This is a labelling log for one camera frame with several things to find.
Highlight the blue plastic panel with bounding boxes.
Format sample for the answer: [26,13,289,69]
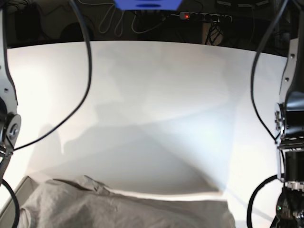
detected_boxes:
[114,0,182,10]

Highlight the black power strip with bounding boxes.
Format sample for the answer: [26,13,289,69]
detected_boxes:
[178,12,233,23]

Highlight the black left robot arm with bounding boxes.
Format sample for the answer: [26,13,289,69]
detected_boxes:
[247,0,304,228]

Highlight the white cardboard box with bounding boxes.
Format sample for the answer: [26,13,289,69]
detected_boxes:
[0,176,39,228]

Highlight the grey looped cable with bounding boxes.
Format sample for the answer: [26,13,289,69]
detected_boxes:
[98,9,167,36]

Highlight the beige grey t-shirt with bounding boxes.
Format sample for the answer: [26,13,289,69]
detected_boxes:
[19,176,236,228]

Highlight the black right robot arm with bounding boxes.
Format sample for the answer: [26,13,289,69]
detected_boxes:
[0,0,92,228]

